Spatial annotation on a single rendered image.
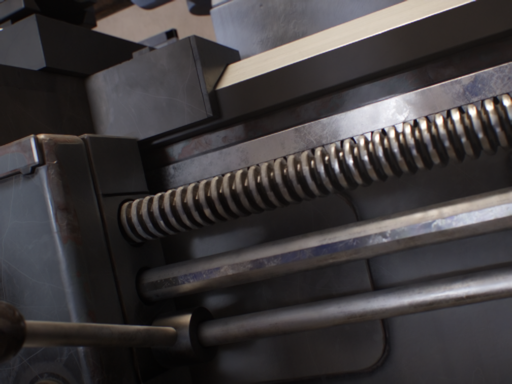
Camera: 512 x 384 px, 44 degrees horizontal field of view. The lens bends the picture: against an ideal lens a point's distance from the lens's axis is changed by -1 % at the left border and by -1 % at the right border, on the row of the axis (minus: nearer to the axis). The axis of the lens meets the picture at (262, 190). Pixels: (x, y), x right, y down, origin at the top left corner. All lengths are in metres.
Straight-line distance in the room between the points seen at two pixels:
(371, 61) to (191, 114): 0.18
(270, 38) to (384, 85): 0.17
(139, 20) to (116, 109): 4.08
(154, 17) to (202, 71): 4.06
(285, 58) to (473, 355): 0.31
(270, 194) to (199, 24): 3.97
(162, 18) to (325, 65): 4.07
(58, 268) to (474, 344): 0.35
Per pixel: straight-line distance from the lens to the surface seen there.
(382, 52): 0.57
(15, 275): 0.57
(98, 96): 0.68
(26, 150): 0.54
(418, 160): 0.48
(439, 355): 0.59
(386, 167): 0.48
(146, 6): 0.97
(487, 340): 0.59
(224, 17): 0.74
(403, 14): 0.59
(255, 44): 0.72
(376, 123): 0.56
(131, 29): 4.76
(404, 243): 0.49
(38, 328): 0.45
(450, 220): 0.48
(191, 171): 0.63
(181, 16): 4.55
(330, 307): 0.52
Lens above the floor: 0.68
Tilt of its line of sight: 3 degrees up
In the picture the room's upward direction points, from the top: 13 degrees counter-clockwise
